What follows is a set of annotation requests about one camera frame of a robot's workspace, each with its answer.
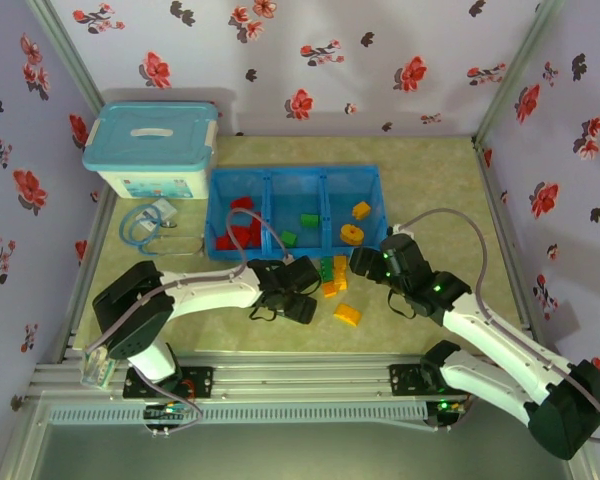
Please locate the orange round-stud lego brick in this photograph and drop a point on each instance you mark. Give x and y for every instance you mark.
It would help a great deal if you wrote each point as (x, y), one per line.
(352, 233)

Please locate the white card packet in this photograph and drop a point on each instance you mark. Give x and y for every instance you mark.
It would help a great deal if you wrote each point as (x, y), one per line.
(166, 209)

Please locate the aluminium table side rail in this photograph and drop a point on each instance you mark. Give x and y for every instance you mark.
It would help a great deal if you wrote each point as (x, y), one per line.
(500, 225)
(97, 235)

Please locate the blue three-compartment bin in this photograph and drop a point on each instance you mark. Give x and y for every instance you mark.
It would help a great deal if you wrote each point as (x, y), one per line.
(295, 172)

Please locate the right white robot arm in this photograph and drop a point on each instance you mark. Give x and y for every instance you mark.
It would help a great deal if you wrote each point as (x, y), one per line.
(490, 340)

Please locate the red lego brick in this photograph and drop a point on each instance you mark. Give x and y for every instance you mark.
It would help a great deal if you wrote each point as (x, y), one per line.
(256, 231)
(224, 243)
(241, 203)
(243, 236)

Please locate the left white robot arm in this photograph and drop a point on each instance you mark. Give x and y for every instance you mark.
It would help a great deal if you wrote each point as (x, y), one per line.
(205, 295)

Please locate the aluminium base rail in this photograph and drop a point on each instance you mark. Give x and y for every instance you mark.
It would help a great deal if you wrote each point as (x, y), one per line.
(300, 380)

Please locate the white box with blue lid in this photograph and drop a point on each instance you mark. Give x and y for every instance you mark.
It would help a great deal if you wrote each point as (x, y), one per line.
(150, 150)

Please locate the aluminium frame post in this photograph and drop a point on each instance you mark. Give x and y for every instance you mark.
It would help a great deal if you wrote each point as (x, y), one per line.
(520, 65)
(65, 50)

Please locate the blue toy stethoscope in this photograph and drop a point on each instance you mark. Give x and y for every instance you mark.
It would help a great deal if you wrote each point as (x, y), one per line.
(123, 231)

